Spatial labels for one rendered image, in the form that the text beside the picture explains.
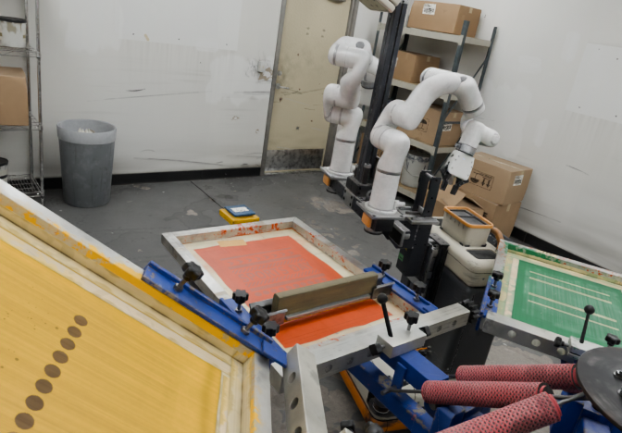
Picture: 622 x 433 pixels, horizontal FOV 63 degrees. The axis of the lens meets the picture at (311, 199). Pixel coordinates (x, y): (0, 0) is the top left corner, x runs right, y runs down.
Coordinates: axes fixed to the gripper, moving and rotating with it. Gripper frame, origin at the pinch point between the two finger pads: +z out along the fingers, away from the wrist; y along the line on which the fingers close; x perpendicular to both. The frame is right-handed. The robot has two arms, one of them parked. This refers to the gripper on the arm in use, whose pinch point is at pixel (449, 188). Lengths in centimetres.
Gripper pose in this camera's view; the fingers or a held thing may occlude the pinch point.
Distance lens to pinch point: 213.3
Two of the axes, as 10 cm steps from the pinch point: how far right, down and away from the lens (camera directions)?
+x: -2.8, -2.0, 9.4
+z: -3.8, 9.2, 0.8
